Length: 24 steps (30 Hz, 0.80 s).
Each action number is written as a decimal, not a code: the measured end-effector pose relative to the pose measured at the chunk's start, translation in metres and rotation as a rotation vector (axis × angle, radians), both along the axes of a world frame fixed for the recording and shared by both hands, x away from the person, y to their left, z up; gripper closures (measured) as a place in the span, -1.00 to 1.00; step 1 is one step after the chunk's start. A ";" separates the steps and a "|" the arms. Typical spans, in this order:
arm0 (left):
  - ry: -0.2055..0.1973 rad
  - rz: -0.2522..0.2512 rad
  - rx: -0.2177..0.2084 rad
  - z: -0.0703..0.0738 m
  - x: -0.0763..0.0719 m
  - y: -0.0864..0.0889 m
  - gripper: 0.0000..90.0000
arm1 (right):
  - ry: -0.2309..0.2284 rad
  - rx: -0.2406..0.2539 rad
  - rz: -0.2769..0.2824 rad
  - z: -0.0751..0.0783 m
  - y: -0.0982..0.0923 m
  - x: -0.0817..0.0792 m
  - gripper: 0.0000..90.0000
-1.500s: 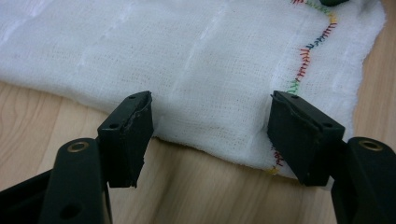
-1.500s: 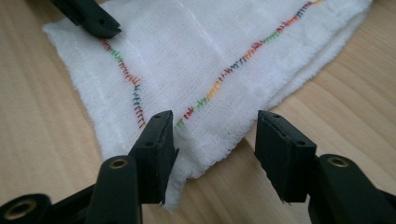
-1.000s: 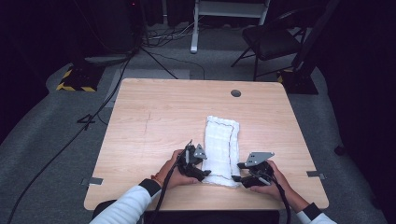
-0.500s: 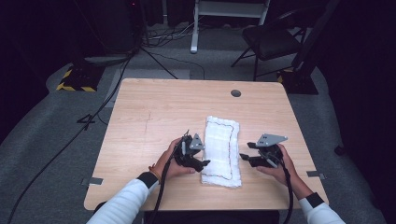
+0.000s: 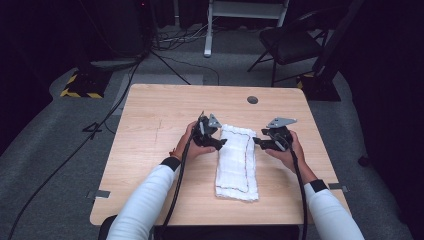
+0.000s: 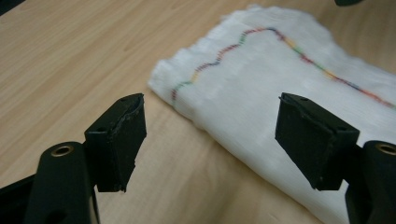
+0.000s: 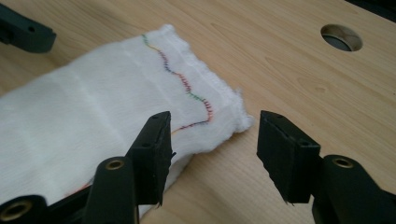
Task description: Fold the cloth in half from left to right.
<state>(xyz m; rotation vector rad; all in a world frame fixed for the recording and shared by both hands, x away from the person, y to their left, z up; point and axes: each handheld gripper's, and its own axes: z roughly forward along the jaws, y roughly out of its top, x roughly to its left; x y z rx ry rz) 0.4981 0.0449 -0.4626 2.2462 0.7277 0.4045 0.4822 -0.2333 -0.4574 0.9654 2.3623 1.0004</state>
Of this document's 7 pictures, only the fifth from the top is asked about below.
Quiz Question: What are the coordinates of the bundle of floor cables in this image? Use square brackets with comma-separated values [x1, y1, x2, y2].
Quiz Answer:
[152, 23, 215, 52]

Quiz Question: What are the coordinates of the black folding chair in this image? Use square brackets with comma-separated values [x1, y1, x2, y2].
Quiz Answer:
[247, 9, 331, 88]

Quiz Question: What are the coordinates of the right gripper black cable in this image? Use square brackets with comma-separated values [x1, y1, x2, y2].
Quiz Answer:
[289, 148, 309, 240]

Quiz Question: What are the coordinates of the thin black floor cable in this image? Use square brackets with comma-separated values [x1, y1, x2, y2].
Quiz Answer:
[149, 49, 221, 87]

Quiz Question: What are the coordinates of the long black floor cable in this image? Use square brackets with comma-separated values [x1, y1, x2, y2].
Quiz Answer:
[7, 61, 143, 240]

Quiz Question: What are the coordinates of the grey tape piece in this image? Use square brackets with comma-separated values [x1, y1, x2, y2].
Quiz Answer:
[327, 182, 350, 194]
[87, 189, 112, 201]

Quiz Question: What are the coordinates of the black stand base hazard tape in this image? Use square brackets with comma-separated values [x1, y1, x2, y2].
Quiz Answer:
[59, 68, 113, 100]
[295, 73, 342, 102]

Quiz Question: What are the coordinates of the white desk frame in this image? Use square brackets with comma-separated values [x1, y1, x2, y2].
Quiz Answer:
[203, 0, 290, 58]

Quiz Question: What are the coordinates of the person's right hand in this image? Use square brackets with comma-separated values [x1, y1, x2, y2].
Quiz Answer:
[265, 130, 306, 173]

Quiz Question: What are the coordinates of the white towel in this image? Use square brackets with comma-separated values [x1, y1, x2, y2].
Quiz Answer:
[214, 123, 260, 202]

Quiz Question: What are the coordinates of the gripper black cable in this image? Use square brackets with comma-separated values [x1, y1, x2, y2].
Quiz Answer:
[159, 131, 197, 240]
[289, 148, 309, 240]

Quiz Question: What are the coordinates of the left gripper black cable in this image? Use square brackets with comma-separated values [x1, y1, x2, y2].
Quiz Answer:
[159, 131, 197, 240]

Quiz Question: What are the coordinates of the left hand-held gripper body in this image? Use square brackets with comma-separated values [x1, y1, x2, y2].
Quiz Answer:
[193, 111, 223, 148]

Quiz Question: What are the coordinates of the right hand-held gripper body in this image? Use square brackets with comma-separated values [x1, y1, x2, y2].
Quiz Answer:
[262, 116, 298, 153]

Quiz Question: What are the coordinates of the person's left hand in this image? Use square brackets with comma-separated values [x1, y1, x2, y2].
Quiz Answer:
[173, 120, 218, 162]

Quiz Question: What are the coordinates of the black slanted stand pole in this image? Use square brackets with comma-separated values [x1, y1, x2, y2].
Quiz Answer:
[313, 0, 365, 78]

